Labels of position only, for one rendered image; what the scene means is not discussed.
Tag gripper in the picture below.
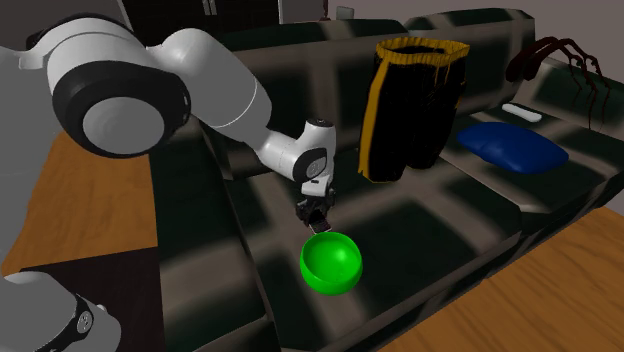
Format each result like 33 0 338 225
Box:
295 187 337 236

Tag green bowl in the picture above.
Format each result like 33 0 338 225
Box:
299 231 364 297

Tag dark plaid sofa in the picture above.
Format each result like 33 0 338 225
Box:
148 7 624 352

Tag black and yellow shorts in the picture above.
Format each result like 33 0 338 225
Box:
357 36 471 184

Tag blue cushion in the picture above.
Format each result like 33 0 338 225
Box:
456 121 570 175

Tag white remote control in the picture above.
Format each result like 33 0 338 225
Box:
501 102 543 124

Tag dark red branching object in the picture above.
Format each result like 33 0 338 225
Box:
504 35 613 132

